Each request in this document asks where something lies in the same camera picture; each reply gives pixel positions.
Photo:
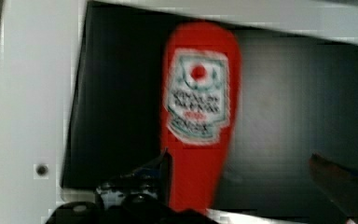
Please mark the red felt ketchup bottle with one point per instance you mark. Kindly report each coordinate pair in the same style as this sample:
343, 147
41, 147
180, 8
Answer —
200, 91

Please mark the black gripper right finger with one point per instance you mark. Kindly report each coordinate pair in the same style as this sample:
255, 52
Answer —
337, 182

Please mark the black toy oven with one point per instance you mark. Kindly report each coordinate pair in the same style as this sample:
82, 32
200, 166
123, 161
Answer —
299, 96

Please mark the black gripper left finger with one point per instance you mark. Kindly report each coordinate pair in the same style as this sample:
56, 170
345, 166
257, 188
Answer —
152, 178

